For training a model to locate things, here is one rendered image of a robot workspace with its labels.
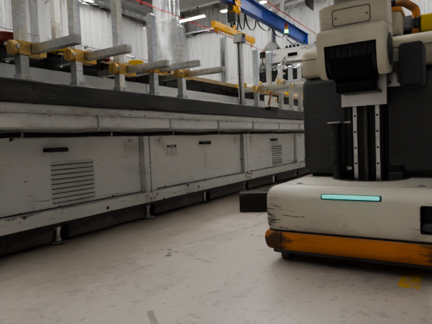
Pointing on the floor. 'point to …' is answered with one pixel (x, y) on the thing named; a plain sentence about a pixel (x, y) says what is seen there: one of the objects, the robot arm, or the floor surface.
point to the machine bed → (127, 164)
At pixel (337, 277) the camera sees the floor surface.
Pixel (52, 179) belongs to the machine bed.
